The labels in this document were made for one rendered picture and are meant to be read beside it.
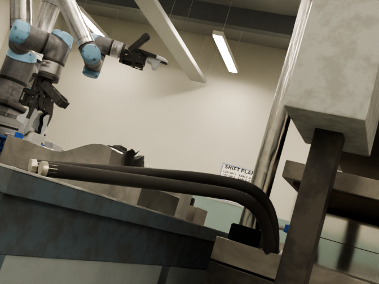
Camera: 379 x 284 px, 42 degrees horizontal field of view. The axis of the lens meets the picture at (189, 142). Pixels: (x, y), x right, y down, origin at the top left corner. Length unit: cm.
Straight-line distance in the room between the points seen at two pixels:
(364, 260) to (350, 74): 84
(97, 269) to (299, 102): 52
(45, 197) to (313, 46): 59
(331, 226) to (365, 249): 12
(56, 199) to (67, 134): 929
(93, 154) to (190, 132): 781
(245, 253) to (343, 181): 32
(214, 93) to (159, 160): 160
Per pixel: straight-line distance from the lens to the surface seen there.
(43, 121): 169
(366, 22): 106
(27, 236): 83
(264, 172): 135
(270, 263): 127
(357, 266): 171
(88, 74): 223
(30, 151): 155
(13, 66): 211
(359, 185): 137
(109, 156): 139
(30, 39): 168
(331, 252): 172
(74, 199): 86
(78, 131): 1001
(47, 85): 166
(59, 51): 169
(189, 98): 940
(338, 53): 103
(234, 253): 130
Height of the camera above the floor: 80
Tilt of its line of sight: 9 degrees up
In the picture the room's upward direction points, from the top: 17 degrees clockwise
